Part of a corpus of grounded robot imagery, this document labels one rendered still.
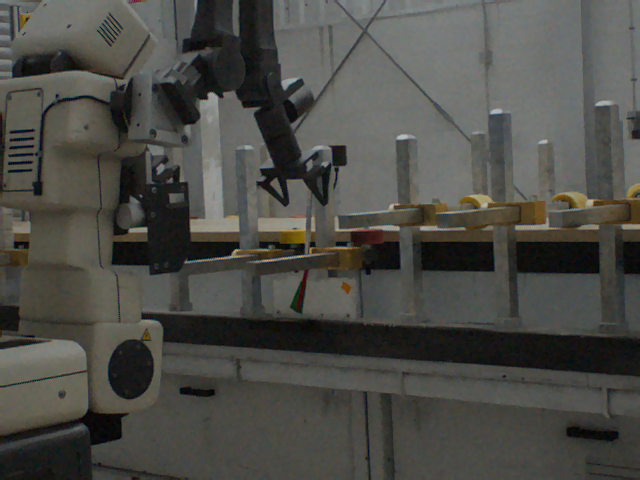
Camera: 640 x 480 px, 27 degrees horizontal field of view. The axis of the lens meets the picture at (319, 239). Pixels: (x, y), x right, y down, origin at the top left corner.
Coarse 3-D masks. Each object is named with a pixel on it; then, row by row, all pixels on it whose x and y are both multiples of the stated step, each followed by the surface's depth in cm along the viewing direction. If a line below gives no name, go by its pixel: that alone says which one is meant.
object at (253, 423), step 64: (128, 256) 390; (192, 256) 373; (384, 256) 329; (448, 256) 317; (576, 256) 295; (448, 320) 318; (576, 320) 295; (192, 384) 381; (256, 384) 365; (128, 448) 401; (192, 448) 383; (256, 448) 367; (320, 448) 351; (384, 448) 334; (448, 448) 324; (512, 448) 312; (576, 448) 301
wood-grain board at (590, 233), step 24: (24, 240) 417; (120, 240) 387; (144, 240) 381; (192, 240) 368; (216, 240) 362; (264, 240) 350; (312, 240) 340; (336, 240) 334; (384, 240) 325; (432, 240) 315; (456, 240) 311; (480, 240) 306; (528, 240) 298; (552, 240) 294; (576, 240) 290; (624, 240) 283
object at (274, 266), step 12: (324, 252) 310; (336, 252) 309; (372, 252) 319; (252, 264) 288; (264, 264) 290; (276, 264) 293; (288, 264) 296; (300, 264) 299; (312, 264) 302; (324, 264) 306; (336, 264) 309
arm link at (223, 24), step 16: (208, 0) 226; (224, 0) 228; (208, 16) 226; (224, 16) 227; (192, 32) 228; (208, 32) 225; (224, 32) 226; (192, 48) 230; (224, 48) 224; (208, 64) 223; (224, 64) 224; (240, 64) 227; (208, 80) 224; (224, 80) 224; (240, 80) 227
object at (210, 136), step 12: (216, 96) 472; (204, 108) 470; (216, 108) 472; (204, 120) 471; (216, 120) 472; (204, 132) 471; (216, 132) 472; (204, 144) 471; (216, 144) 472; (204, 156) 472; (216, 156) 472; (204, 168) 472; (216, 168) 472; (204, 180) 473; (216, 180) 472; (204, 192) 473; (216, 192) 472; (216, 204) 472; (216, 216) 472
